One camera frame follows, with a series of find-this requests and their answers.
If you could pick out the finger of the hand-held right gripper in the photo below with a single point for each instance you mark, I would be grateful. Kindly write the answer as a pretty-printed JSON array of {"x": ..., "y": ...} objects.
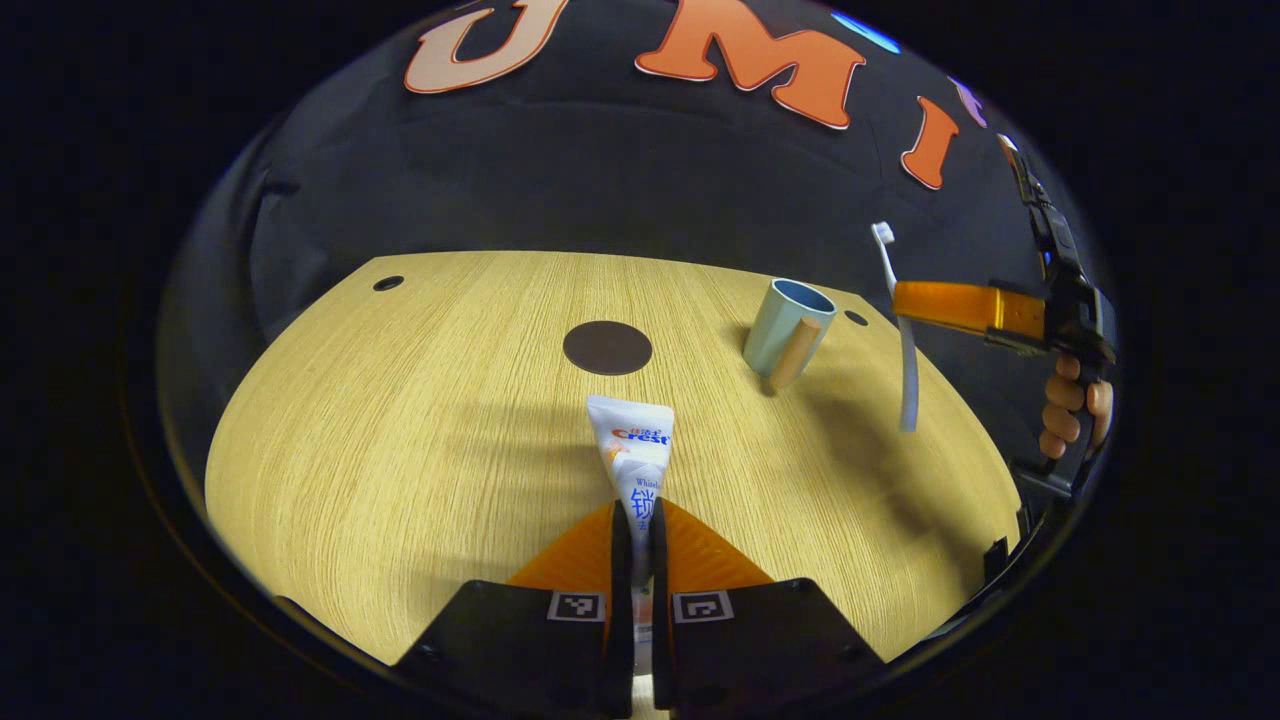
[{"x": 960, "y": 308}]

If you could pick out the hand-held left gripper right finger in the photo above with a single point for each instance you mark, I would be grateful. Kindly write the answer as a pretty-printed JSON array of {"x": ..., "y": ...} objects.
[{"x": 660, "y": 600}]

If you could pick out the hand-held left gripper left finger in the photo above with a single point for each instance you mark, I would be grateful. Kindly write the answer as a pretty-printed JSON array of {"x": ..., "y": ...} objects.
[{"x": 621, "y": 600}]

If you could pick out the white toothbrush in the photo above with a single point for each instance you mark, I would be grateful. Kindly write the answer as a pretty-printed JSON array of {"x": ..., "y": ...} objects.
[{"x": 908, "y": 380}]

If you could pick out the white toothpaste tube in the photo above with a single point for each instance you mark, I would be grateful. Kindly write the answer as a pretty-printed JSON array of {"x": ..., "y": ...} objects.
[{"x": 630, "y": 440}]

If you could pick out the dark round coaster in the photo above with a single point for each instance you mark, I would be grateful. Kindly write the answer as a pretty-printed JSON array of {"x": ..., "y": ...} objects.
[{"x": 607, "y": 348}]

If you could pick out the wooden desktop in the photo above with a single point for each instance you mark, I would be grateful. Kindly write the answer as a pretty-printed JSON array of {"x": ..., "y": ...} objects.
[{"x": 420, "y": 430}]

